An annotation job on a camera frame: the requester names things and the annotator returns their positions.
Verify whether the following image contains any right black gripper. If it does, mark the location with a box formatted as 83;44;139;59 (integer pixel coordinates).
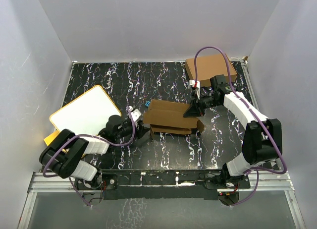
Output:
183;91;221;116

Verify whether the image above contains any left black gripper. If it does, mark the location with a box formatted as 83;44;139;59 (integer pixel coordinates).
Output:
115;120;150;140

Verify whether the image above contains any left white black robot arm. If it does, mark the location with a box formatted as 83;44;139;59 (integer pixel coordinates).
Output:
39;112;150;189

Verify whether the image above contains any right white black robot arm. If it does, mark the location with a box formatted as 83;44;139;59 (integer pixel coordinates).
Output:
183;75;282;188

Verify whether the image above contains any closed brown cardboard box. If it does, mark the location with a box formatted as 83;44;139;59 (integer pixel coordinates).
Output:
185;54;237;87

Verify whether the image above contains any white board yellow rim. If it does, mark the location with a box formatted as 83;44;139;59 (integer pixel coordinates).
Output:
50;85;121;135

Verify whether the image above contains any yellow flat board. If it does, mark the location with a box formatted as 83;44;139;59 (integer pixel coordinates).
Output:
44;129;73;153

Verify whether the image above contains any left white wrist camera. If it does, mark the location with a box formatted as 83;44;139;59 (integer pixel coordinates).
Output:
129;106;142;122

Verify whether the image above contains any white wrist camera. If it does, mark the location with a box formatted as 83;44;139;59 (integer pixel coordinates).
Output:
188;80;201;100
129;106;142;122

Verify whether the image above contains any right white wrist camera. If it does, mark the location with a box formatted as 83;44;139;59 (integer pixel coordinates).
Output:
188;80;201;100

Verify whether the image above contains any aluminium frame rail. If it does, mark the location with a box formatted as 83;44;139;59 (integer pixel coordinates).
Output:
18;170;305;229

